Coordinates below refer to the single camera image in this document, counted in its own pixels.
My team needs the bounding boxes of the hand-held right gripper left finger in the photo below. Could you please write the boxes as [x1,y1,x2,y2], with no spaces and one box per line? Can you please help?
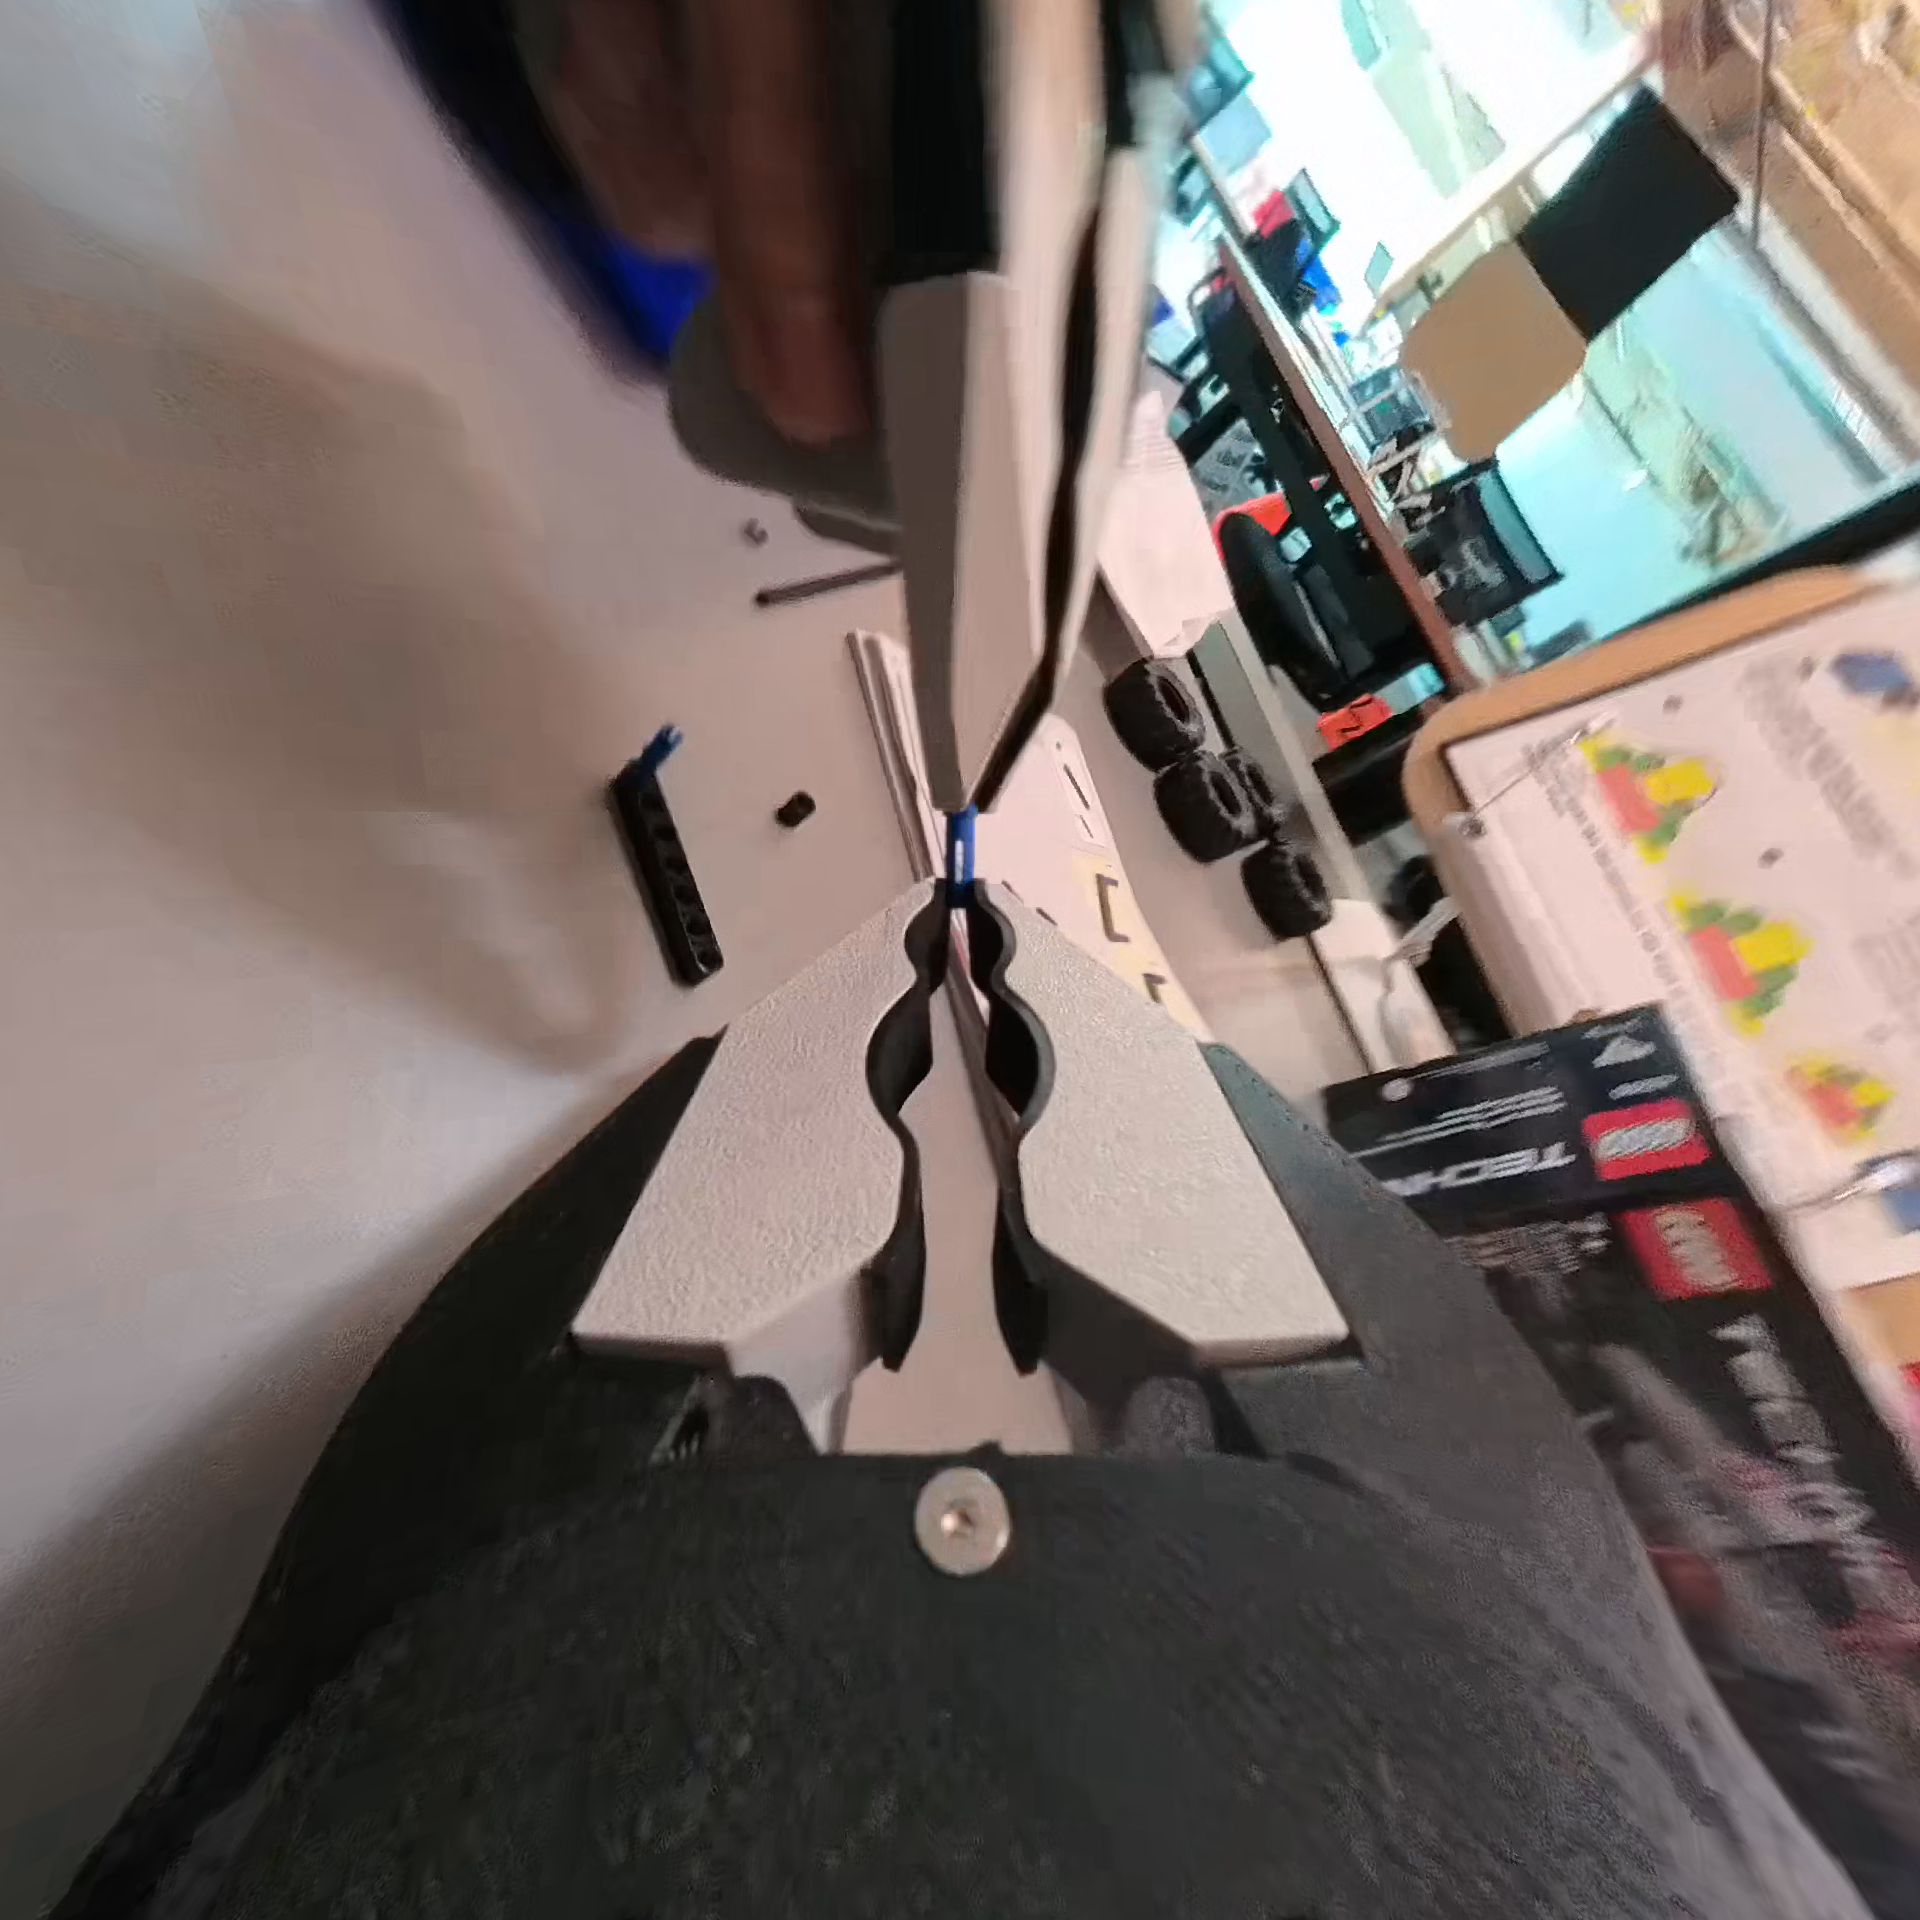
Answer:
[568,883,954,1443]

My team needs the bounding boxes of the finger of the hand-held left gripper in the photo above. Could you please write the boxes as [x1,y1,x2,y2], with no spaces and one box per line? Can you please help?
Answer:
[1036,151,1164,708]
[878,209,1099,817]

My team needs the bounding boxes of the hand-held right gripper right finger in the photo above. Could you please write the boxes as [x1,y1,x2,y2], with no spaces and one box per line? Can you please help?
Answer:
[966,885,1352,1408]

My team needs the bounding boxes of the black toy beam with holes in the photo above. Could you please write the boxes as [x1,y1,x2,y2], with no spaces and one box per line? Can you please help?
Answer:
[606,756,725,989]

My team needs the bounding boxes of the white desk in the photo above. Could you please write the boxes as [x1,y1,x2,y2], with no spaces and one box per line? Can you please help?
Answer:
[0,0,1412,1920]

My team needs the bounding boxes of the person's left hand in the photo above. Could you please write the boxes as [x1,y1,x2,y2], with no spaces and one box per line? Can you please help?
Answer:
[562,0,888,441]

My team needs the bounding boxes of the long black toy axle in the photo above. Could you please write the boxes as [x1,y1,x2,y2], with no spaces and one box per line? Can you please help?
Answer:
[754,559,903,609]

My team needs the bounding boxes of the white paper sheet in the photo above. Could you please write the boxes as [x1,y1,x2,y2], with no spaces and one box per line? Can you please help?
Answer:
[1102,399,1248,655]

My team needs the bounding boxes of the brown edged background table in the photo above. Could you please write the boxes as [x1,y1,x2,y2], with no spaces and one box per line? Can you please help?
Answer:
[1184,226,1486,699]

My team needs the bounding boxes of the black and red chair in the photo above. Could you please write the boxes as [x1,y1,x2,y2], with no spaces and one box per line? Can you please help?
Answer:
[1212,497,1359,708]

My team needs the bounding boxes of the toy building instruction booklet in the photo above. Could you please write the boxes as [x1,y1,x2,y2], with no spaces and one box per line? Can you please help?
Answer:
[847,632,1203,1051]

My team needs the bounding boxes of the cardboard box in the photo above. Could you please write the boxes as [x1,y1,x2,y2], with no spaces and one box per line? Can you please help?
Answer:
[1397,242,1591,465]

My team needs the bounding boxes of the black monitor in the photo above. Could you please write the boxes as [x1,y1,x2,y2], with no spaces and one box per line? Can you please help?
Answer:
[1511,87,1742,346]

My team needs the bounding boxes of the black toy set box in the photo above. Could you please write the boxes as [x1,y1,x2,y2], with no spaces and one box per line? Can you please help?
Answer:
[1319,1005,1920,1920]

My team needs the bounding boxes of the white illustrated card board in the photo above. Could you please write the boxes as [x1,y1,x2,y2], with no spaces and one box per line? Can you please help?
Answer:
[1401,563,1920,1400]

